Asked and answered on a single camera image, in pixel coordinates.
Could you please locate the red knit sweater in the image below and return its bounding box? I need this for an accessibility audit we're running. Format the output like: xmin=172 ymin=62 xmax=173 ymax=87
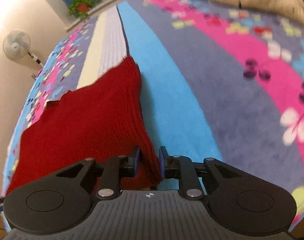
xmin=8 ymin=56 xmax=162 ymax=191

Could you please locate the colourful floral bed blanket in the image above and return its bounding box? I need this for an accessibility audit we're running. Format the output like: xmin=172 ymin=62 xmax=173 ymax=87
xmin=2 ymin=0 xmax=304 ymax=224

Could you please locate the white standing fan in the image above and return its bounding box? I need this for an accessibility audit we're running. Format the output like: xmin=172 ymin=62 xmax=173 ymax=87
xmin=2 ymin=29 xmax=44 ymax=68

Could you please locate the potted green plant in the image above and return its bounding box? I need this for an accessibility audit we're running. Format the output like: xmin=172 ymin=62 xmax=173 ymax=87
xmin=68 ymin=0 xmax=98 ymax=19

